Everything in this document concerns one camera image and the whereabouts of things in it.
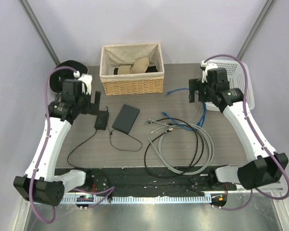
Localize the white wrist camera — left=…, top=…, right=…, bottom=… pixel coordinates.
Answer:
left=200, top=61, right=218, bottom=83
left=73, top=71, right=92, bottom=95

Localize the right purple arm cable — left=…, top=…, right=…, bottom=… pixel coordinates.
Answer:
left=201, top=54, right=289, bottom=211

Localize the black braided ethernet cable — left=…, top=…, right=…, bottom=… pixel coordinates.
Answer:
left=144, top=117, right=204, bottom=178

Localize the thin black power cord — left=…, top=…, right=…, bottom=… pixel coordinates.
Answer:
left=67, top=105, right=143, bottom=168

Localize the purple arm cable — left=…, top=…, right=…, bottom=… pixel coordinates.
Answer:
left=201, top=54, right=289, bottom=211
left=28, top=66, right=115, bottom=224

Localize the beige cap in basket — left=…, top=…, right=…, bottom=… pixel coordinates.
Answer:
left=117, top=57, right=149, bottom=75

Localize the wicker basket with liner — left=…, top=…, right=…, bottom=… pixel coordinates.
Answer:
left=99, top=42, right=165, bottom=96

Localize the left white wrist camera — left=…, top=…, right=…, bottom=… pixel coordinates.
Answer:
left=73, top=71, right=92, bottom=95

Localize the black network switch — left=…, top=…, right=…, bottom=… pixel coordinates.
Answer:
left=112, top=104, right=140, bottom=134

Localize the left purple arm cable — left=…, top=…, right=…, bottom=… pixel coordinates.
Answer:
left=28, top=66, right=115, bottom=224

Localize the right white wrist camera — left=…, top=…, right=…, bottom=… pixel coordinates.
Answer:
left=200, top=61, right=218, bottom=83

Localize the black and beige bucket hat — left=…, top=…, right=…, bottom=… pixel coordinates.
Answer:
left=49, top=60, right=89, bottom=94

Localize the white plastic perforated basket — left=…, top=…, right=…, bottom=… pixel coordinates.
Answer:
left=208, top=59, right=255, bottom=110

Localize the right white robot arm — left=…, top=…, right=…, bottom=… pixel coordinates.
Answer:
left=189, top=64, right=289, bottom=190

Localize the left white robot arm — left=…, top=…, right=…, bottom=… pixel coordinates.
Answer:
left=13, top=74, right=101, bottom=206

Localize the grey ethernet cable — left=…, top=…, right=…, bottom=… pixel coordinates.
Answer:
left=146, top=119, right=215, bottom=176

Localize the black power adapter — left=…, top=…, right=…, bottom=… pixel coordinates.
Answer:
left=94, top=111, right=109, bottom=130

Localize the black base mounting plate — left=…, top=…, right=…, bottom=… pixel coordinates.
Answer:
left=55, top=166, right=239, bottom=193

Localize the white slotted cable duct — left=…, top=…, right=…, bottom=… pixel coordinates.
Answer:
left=60, top=193, right=211, bottom=205

